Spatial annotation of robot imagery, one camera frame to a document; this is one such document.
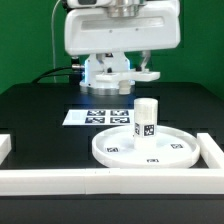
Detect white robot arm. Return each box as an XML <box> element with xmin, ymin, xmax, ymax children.
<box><xmin>64</xmin><ymin>0</ymin><xmax>180</xmax><ymax>95</ymax></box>

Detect black camera stand pole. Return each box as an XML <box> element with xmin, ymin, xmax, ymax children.
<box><xmin>69</xmin><ymin>58</ymin><xmax>85</xmax><ymax>85</ymax></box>

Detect white round table top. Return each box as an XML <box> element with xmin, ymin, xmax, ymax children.
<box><xmin>92</xmin><ymin>125</ymin><xmax>200</xmax><ymax>169</ymax></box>

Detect white left fence block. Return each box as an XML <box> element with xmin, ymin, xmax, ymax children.
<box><xmin>0</xmin><ymin>134</ymin><xmax>12</xmax><ymax>165</ymax></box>

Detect grey hanging cable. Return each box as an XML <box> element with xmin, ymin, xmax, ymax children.
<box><xmin>50</xmin><ymin>0</ymin><xmax>68</xmax><ymax>69</ymax></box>

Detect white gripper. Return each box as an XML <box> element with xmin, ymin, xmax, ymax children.
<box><xmin>64</xmin><ymin>0</ymin><xmax>180</xmax><ymax>73</ymax></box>

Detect white right fence block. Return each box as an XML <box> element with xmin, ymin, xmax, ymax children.
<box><xmin>197</xmin><ymin>133</ymin><xmax>224</xmax><ymax>169</ymax></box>

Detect white front fence bar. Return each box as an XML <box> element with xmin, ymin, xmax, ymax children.
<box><xmin>0</xmin><ymin>169</ymin><xmax>224</xmax><ymax>196</ymax></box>

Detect black cable on table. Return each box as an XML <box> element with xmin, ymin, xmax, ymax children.
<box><xmin>30</xmin><ymin>65</ymin><xmax>83</xmax><ymax>84</ymax></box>

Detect white cross-shaped table base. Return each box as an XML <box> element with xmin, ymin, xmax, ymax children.
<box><xmin>96</xmin><ymin>69</ymin><xmax>160</xmax><ymax>95</ymax></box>

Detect white marker sheet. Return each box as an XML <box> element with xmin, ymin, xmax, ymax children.
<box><xmin>62</xmin><ymin>109</ymin><xmax>134</xmax><ymax>126</ymax></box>

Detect white fence block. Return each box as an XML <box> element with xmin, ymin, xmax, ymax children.
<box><xmin>197</xmin><ymin>133</ymin><xmax>224</xmax><ymax>169</ymax></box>
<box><xmin>0</xmin><ymin>134</ymin><xmax>12</xmax><ymax>165</ymax></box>

